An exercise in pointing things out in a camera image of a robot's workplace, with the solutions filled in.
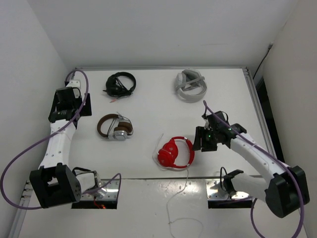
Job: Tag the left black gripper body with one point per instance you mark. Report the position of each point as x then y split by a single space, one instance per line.
85 111

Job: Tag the red headphones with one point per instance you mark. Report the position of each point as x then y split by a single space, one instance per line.
169 152

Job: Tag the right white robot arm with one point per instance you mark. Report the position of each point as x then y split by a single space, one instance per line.
283 188

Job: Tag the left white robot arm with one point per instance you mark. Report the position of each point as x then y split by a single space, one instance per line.
54 183

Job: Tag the black headphones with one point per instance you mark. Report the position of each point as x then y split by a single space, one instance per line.
116 89

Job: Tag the brown silver headphones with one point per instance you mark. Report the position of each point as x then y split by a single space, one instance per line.
120 127

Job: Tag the grey white headphones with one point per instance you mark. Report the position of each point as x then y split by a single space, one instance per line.
190 86

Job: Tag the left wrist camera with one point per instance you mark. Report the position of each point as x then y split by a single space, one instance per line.
76 85

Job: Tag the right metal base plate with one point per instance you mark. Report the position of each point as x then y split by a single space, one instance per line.
215 193

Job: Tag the metal base plate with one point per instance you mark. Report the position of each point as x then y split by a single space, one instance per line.
215 193
108 191

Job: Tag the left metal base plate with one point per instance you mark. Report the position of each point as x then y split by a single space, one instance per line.
108 191

